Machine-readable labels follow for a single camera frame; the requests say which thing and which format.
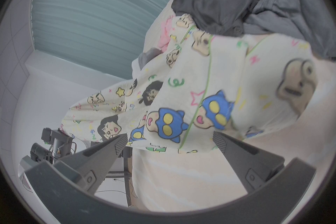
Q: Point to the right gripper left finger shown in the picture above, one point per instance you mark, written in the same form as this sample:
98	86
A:
99	160

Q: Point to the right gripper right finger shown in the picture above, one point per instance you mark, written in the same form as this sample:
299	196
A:
244	162

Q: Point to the white printed pyjama top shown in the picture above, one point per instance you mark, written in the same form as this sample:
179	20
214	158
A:
223	73

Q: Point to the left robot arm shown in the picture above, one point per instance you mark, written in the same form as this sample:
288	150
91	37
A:
56	139

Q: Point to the bed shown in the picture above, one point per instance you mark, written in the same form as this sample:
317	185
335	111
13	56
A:
183	178

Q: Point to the dark grey garment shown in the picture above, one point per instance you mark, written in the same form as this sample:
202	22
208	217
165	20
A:
148	57

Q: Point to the blue-green curtain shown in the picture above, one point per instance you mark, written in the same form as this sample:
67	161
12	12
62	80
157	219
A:
91	20

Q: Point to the pink garment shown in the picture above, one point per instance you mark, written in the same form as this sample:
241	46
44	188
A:
165	34

